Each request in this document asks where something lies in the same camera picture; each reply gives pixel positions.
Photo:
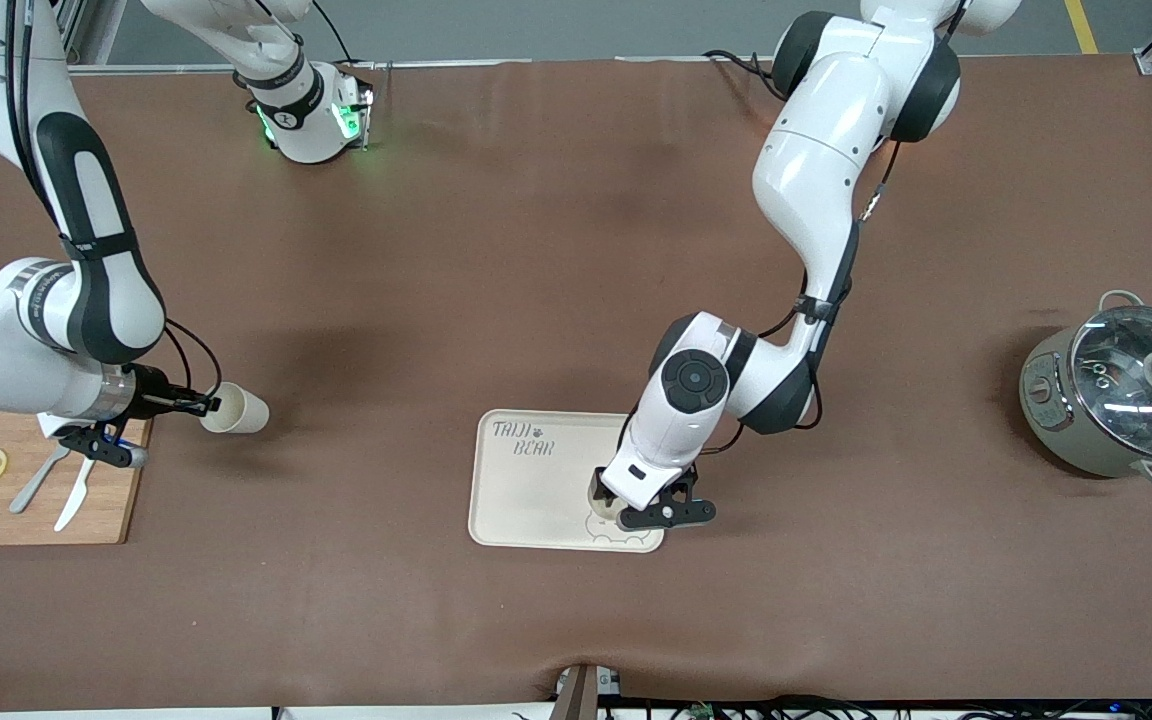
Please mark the cream tray with bear print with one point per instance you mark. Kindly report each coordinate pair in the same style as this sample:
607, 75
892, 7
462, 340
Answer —
526, 500

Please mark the grey-green electric pot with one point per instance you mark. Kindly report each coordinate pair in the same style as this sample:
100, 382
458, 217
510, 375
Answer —
1046, 400

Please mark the glass pot lid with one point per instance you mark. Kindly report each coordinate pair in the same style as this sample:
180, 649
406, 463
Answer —
1116, 390

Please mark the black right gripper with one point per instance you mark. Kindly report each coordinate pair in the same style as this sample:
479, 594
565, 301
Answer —
152, 391

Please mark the wooden cutting board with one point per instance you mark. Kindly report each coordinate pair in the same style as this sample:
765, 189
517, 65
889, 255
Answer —
116, 500

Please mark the white plastic knife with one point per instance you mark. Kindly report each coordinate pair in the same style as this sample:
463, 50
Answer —
74, 500

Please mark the grey plastic knife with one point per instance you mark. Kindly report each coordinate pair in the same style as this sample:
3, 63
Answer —
28, 492

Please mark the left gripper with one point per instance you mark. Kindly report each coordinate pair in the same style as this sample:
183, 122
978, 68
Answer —
602, 492

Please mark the brown table mat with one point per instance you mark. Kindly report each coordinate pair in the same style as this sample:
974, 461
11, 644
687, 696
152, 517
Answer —
576, 250

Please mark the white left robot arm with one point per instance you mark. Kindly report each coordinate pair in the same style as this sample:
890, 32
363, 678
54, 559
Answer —
816, 170

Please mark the grey metal bracket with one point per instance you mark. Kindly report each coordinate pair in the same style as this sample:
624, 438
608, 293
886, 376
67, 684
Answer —
581, 700

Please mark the white plastic cup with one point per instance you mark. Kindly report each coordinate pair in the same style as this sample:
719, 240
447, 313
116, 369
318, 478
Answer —
241, 410
604, 510

